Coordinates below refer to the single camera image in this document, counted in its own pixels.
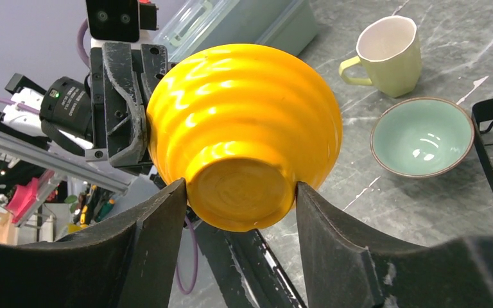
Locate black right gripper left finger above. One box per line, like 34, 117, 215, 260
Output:
0, 179, 187, 307

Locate yellow ribbed bowl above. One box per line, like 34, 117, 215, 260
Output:
146, 44, 343, 232

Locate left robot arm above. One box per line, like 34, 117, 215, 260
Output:
37, 42, 173, 175

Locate light green ceramic bowl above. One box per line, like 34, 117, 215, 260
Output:
370, 98, 475, 179

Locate clear plastic storage box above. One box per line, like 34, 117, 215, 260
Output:
154, 0, 318, 62

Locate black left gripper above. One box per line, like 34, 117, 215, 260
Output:
85, 42, 171, 175

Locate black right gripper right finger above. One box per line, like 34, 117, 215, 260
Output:
297, 182, 493, 307

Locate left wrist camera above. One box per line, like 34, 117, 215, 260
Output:
85, 0, 159, 43

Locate pale yellow mug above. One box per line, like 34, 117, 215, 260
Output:
338, 15, 422, 98

